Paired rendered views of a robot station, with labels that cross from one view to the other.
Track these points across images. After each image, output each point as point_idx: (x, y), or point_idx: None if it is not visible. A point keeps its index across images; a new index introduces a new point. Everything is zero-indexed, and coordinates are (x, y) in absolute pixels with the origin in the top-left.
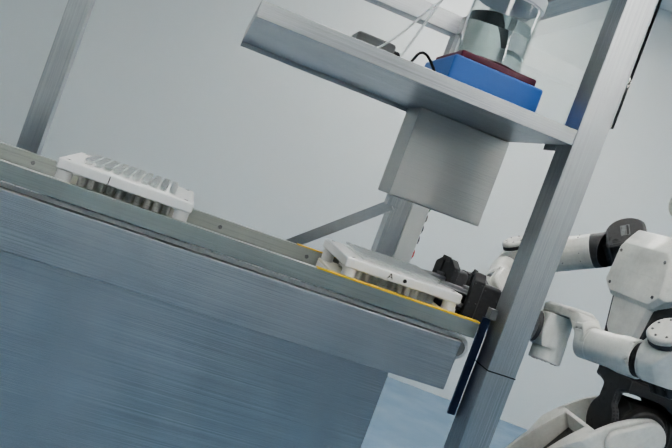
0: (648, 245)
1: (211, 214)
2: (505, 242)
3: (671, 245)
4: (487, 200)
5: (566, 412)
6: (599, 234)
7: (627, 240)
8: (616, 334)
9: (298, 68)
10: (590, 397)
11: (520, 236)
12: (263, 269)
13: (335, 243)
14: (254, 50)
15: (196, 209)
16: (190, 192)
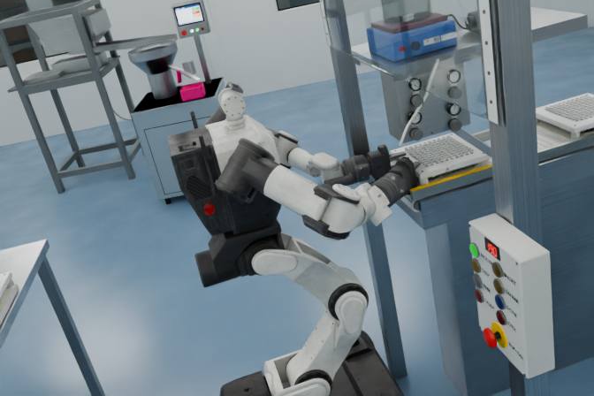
0: (266, 131)
1: (564, 143)
2: (358, 193)
3: (257, 123)
4: (386, 115)
5: (301, 251)
6: (273, 161)
7: (271, 138)
8: (305, 153)
9: (546, 39)
10: (282, 249)
11: (343, 189)
12: (490, 140)
13: (477, 148)
14: (577, 29)
15: (572, 140)
16: (567, 123)
